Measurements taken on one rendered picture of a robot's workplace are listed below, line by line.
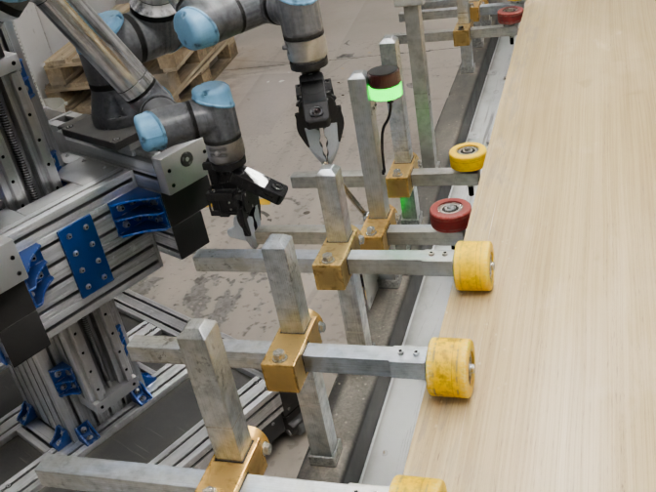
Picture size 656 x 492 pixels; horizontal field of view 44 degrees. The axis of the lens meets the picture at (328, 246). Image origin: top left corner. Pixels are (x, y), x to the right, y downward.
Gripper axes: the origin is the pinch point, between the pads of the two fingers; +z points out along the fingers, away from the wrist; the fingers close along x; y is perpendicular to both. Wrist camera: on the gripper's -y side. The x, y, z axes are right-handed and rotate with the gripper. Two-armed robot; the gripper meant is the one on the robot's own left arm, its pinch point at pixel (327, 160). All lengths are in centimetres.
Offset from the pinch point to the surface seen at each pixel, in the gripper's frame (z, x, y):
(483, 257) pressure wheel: 3.3, -21.5, -38.2
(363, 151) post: -1.1, -7.2, -1.4
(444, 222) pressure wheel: 10.9, -19.7, -12.6
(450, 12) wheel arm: 17, -51, 138
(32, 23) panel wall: 42, 163, 360
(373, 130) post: -5.5, -9.6, -2.2
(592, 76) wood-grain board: 11, -67, 44
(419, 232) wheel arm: 14.8, -15.1, -8.4
